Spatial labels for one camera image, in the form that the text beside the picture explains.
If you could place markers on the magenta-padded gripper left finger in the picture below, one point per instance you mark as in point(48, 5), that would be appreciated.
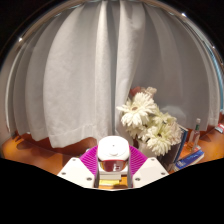
point(75, 171)

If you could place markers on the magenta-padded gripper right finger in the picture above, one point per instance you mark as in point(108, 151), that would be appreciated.
point(150, 171)

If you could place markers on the red and white charger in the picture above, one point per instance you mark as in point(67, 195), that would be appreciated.
point(113, 150)

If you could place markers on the white ceramic vase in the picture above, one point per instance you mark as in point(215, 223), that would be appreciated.
point(146, 149)

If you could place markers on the blue flat book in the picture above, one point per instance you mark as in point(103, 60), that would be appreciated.
point(191, 159)

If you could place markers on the blue upright book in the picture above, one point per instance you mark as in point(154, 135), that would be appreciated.
point(183, 140)

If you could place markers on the white flower bouquet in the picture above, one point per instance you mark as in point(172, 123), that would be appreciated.
point(140, 111)

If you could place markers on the red flat book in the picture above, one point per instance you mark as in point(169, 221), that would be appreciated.
point(220, 128)

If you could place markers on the white curtain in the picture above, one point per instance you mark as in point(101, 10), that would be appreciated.
point(76, 73)

